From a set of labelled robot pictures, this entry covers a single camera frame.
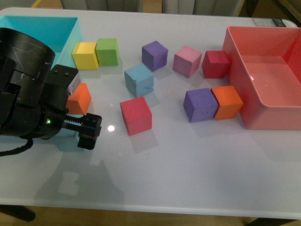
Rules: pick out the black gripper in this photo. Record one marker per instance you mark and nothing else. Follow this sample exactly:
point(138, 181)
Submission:
point(53, 105)

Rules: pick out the light blue foam cube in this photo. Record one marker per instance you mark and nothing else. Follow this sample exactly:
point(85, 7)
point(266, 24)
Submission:
point(139, 80)
point(66, 133)

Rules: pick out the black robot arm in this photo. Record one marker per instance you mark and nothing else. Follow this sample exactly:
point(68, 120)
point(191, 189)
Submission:
point(34, 93)

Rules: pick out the orange foam cube near bin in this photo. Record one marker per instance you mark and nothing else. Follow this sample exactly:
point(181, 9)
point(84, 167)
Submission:
point(79, 102)

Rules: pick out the red foam cube front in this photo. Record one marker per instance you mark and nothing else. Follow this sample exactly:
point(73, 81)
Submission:
point(136, 115)

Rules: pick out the yellow foam cube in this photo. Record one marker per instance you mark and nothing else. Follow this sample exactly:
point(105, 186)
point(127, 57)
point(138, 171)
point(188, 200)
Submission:
point(84, 56)

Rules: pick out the green foam cube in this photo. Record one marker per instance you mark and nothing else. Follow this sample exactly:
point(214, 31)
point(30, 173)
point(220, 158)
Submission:
point(107, 52)

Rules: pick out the purple foam cube back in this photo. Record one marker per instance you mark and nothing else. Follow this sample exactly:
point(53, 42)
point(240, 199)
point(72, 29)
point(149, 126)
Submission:
point(154, 55)

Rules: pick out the purple foam cube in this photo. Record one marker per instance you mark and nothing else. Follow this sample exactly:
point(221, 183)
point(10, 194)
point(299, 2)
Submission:
point(154, 55)
point(200, 105)

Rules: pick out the cyan plastic bin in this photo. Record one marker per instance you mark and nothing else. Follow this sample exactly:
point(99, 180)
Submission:
point(59, 33)

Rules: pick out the purple foam cube front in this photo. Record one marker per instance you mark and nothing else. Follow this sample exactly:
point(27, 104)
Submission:
point(200, 105)

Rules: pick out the pink foam cube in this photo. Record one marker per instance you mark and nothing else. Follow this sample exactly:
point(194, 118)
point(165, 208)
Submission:
point(186, 61)

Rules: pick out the dark red foam cube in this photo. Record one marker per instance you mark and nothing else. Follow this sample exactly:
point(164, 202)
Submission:
point(216, 64)

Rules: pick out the orange foam cube right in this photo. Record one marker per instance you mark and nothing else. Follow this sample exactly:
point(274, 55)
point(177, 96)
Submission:
point(228, 100)

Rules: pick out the pink plastic bin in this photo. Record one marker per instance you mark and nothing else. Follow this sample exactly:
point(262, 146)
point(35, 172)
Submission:
point(266, 73)

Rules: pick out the table label sticker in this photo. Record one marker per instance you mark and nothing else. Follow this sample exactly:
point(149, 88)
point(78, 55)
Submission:
point(269, 22)

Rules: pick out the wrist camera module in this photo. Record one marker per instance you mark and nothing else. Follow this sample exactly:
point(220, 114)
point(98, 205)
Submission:
point(65, 77)

